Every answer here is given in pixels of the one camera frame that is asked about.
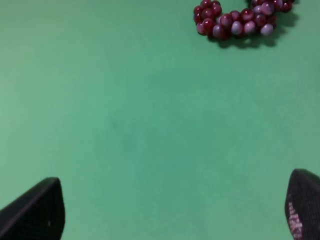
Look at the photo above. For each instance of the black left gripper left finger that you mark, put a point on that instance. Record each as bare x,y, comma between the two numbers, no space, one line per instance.
38,214

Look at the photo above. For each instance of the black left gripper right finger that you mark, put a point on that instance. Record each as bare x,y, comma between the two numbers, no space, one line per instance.
302,205

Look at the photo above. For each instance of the red purple grape bunch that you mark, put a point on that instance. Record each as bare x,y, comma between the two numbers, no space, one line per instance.
259,18

